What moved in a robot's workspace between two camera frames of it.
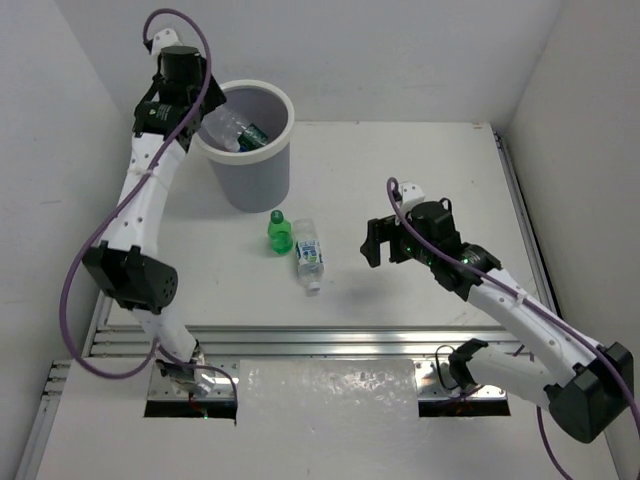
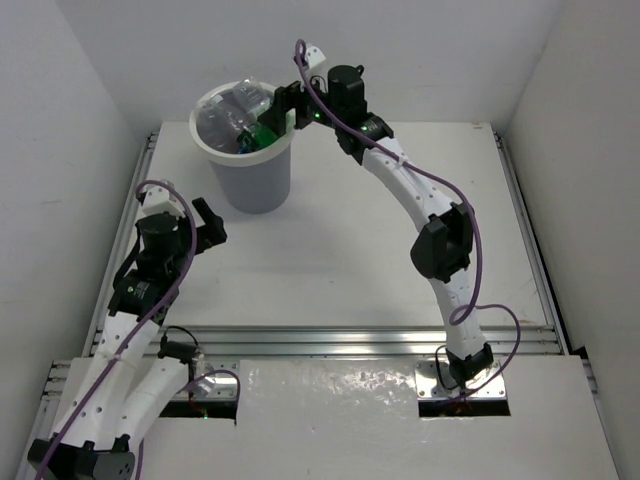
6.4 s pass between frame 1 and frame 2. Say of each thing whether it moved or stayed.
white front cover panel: stayed
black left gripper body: moved
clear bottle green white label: moved
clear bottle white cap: stayed
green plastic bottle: moved
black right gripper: moved
